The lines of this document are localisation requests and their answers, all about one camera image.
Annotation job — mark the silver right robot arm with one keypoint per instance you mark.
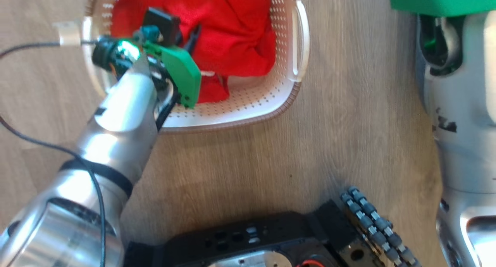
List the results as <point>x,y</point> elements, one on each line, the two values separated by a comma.
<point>461,123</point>

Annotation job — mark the red clothing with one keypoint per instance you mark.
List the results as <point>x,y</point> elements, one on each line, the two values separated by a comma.
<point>232,34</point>

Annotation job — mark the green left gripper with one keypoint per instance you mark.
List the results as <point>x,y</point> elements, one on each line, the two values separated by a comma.
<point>182,73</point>

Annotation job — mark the white perforated laundry basket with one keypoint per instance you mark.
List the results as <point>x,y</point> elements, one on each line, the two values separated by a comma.
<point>252,100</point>

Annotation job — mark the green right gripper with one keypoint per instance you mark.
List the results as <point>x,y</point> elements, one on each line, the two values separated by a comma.
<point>441,1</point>

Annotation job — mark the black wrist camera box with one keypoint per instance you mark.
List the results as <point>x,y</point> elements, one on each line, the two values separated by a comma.
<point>162,24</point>

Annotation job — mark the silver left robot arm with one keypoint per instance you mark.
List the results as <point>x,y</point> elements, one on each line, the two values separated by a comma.
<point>124,104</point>

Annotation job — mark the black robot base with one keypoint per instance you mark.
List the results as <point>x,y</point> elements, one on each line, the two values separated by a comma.
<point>271,228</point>

